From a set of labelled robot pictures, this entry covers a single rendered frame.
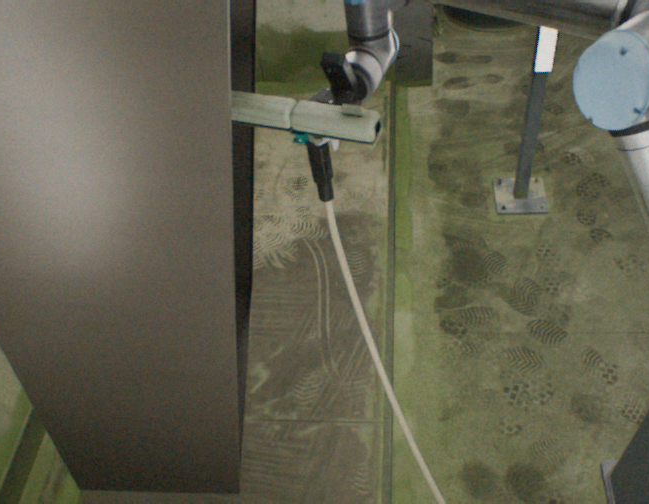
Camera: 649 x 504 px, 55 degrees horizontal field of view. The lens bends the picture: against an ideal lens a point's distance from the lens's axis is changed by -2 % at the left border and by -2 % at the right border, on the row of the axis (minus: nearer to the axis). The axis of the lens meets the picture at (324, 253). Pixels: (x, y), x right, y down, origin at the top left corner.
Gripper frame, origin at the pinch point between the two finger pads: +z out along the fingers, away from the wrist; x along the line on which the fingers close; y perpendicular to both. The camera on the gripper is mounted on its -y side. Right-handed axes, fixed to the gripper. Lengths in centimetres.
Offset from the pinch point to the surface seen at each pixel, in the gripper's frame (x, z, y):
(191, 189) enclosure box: -5.3, 39.7, -22.7
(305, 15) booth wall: 81, -163, 68
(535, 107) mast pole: -29, -112, 65
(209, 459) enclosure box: 9, 44, 48
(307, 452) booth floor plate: 9, 13, 109
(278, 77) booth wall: 98, -158, 100
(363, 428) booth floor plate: -4, 0, 108
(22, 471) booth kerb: 87, 50, 105
